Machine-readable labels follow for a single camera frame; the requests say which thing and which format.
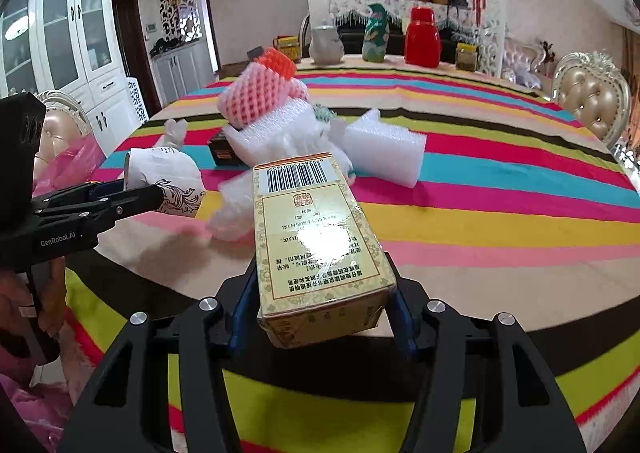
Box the white foam wrap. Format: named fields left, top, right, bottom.
left=206, top=173, right=258, bottom=246

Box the pink foam fruit net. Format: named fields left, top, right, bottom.
left=217, top=65, right=310, bottom=130

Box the low white cabinet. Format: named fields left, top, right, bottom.
left=151, top=40, right=217, bottom=101

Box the dark wooden door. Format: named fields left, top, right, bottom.
left=111, top=0, right=163, bottom=110

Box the green floral bag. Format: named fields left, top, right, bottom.
left=361, top=3, right=391, bottom=64

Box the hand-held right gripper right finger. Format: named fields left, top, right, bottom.
left=385, top=258, right=588, bottom=453

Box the beige tufted chair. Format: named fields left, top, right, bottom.
left=35, top=89, right=106, bottom=158
left=551, top=52, right=632, bottom=148

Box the person's left hand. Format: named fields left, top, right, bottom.
left=0, top=258, right=68, bottom=340

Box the white teapot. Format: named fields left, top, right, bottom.
left=308, top=23, right=346, bottom=66

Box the white foam block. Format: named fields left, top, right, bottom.
left=345, top=109, right=427, bottom=188

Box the dark clothes pile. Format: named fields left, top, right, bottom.
left=149, top=37, right=184, bottom=56

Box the red gift box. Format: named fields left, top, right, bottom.
left=273, top=35, right=302, bottom=62

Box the white glass door cabinet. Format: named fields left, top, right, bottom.
left=0, top=0, right=138, bottom=154

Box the lace covered sideboard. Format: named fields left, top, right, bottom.
left=328, top=0, right=476, bottom=56

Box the red thermos jug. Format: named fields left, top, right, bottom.
left=404, top=6, right=442, bottom=68

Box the white foam sheet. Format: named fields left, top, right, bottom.
left=222, top=98, right=352, bottom=184

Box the pale tufted sofa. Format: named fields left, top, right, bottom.
left=502, top=35, right=556, bottom=94

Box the white carved panel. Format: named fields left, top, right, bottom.
left=125, top=77, right=151, bottom=124

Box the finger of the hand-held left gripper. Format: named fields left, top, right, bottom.
left=30, top=184, right=166, bottom=235
left=47, top=180, right=126, bottom=200

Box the white patterned paper cup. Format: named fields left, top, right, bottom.
left=122, top=147, right=207, bottom=220

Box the yellow cardboard box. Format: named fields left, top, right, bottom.
left=252, top=152, right=399, bottom=350

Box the orange foam fruit net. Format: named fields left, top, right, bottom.
left=252, top=47, right=299, bottom=80

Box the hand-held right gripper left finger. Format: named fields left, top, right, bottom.
left=60, top=253, right=262, bottom=453

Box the small black box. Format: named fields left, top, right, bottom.
left=207, top=129, right=246, bottom=168

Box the yellow jar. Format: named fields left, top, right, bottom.
left=455, top=42, right=480, bottom=72

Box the striped tablecloth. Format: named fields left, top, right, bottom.
left=50, top=53, right=640, bottom=453

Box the pink plastic bag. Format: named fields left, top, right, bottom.
left=0, top=133, right=108, bottom=453

